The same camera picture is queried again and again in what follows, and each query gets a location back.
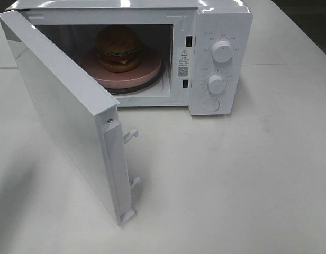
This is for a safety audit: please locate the burger with cheese and lettuce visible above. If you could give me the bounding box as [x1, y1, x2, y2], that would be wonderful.
[95, 25, 142, 73]

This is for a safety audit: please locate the white microwave oven body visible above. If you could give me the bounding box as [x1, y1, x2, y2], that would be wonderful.
[5, 1, 253, 115]

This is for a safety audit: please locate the pink round plate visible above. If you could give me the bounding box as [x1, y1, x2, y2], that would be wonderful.
[79, 46, 162, 89]

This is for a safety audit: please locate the white round door button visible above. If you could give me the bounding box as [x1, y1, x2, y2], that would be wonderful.
[204, 99, 220, 112]

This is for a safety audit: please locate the white round knob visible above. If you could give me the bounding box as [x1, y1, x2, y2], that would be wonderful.
[207, 75, 227, 94]
[210, 38, 234, 64]

